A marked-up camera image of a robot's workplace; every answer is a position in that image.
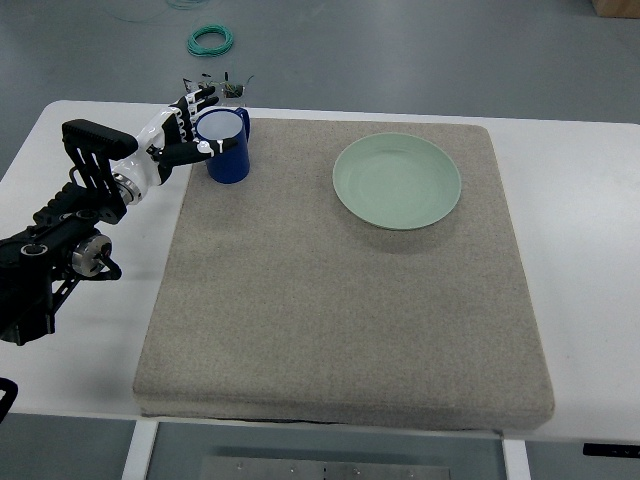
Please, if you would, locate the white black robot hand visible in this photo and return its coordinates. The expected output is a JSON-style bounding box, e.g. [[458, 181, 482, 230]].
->
[[112, 88, 219, 193]]

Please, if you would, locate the light green plate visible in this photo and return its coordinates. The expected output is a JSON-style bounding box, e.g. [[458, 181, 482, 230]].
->
[[332, 132, 462, 231]]

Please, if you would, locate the black table control panel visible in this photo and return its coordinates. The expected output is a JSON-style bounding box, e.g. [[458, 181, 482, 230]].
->
[[582, 443, 640, 459]]

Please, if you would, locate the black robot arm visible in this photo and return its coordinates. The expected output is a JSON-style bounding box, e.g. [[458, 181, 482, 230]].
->
[[1, 119, 138, 346]]

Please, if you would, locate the beige fabric mat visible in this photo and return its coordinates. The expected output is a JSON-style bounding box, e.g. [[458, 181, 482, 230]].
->
[[133, 119, 555, 430]]

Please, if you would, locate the white table frame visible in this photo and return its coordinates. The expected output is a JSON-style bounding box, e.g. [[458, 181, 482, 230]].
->
[[121, 420, 532, 480]]

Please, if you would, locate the black cable loop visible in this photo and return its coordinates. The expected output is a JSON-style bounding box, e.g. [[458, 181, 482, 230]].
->
[[0, 378, 20, 424]]

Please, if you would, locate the small electronics parts pile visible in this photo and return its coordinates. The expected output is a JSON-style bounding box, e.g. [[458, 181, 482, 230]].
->
[[182, 71, 254, 107]]

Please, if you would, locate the cardboard box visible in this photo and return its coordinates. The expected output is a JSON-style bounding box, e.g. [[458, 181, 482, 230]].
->
[[591, 0, 640, 19]]

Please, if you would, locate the blue mug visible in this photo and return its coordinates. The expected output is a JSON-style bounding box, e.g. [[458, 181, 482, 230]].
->
[[195, 107, 251, 184]]

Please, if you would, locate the green cable coil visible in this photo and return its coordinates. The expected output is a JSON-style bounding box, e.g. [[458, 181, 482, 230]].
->
[[186, 25, 236, 58]]

